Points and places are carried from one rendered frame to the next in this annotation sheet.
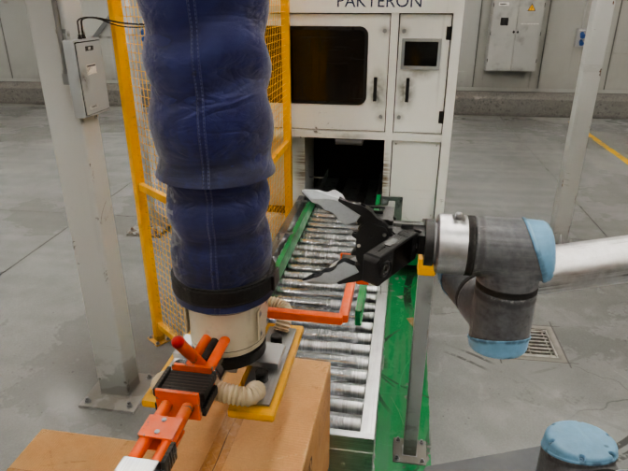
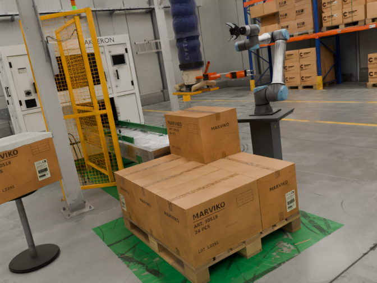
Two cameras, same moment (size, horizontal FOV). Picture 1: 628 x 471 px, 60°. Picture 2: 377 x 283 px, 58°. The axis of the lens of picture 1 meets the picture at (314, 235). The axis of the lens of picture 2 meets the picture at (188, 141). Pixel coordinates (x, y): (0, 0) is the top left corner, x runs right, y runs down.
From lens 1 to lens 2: 2.65 m
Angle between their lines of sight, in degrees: 40
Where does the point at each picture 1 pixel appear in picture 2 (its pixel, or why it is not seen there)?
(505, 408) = not seen: hidden behind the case
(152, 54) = (183, 7)
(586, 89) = (169, 67)
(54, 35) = (40, 43)
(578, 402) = not seen: hidden behind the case
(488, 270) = (252, 31)
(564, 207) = not seen: hidden behind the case
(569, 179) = (175, 101)
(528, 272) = (257, 30)
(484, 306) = (253, 39)
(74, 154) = (51, 92)
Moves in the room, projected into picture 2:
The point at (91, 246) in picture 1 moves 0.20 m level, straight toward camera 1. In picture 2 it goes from (61, 133) to (76, 132)
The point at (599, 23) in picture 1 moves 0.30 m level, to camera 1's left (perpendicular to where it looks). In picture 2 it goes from (165, 44) to (153, 45)
